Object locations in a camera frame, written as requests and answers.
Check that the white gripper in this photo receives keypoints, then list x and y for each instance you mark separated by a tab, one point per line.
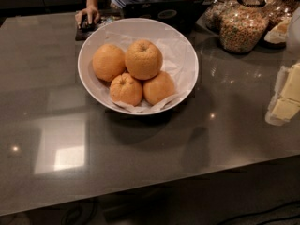
288	95

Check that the orange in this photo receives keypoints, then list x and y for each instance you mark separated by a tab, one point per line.
143	59
158	88
108	62
125	88

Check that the white bowl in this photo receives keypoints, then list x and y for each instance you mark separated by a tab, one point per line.
120	33

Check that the person's hand on mouse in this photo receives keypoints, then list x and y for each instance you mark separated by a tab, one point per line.
91	13

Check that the large cereal glass jar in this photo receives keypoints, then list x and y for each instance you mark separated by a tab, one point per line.
241	28

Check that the small glass jar behind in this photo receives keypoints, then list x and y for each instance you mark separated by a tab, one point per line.
213	14

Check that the white paper liner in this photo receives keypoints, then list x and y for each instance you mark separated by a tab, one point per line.
179	61

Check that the black laptop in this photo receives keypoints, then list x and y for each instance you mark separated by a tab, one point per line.
179	14

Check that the black computer mouse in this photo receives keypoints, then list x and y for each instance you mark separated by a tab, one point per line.
85	25

